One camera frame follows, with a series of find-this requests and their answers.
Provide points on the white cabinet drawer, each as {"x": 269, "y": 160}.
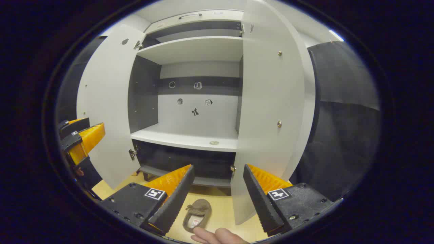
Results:
{"x": 203, "y": 20}

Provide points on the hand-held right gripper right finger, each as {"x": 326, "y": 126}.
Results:
{"x": 259, "y": 200}

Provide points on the ceiling light panel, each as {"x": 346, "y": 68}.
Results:
{"x": 336, "y": 35}

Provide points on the white shoe cabinet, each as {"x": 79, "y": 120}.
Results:
{"x": 196, "y": 51}

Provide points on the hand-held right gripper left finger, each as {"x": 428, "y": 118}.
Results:
{"x": 176, "y": 203}

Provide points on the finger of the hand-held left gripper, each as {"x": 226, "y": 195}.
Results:
{"x": 72, "y": 141}
{"x": 73, "y": 128}

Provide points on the white shoe cabinet door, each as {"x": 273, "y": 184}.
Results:
{"x": 108, "y": 101}
{"x": 268, "y": 101}

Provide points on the brown suede shoe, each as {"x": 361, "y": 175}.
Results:
{"x": 197, "y": 215}

